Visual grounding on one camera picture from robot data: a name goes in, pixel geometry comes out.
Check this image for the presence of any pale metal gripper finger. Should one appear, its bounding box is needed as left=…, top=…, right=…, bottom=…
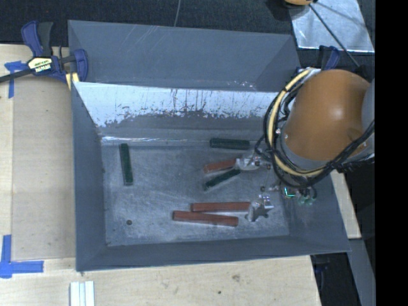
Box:
left=235, top=155, right=272, bottom=172
left=245, top=194, right=275, bottom=222

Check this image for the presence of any red-brown flat block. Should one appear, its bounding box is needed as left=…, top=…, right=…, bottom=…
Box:
left=190, top=201, right=252, bottom=213
left=171, top=210, right=240, bottom=228
left=203, top=158, right=238, bottom=175

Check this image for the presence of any pale wood board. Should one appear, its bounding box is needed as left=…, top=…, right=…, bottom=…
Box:
left=11, top=77, right=77, bottom=261

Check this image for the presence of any grey metal bin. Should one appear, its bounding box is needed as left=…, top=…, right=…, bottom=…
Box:
left=67, top=20, right=352, bottom=272

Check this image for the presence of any dark green flat block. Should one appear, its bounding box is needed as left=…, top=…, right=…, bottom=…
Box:
left=209, top=137, right=251, bottom=150
left=119, top=142, right=135, bottom=187
left=202, top=168, right=242, bottom=192

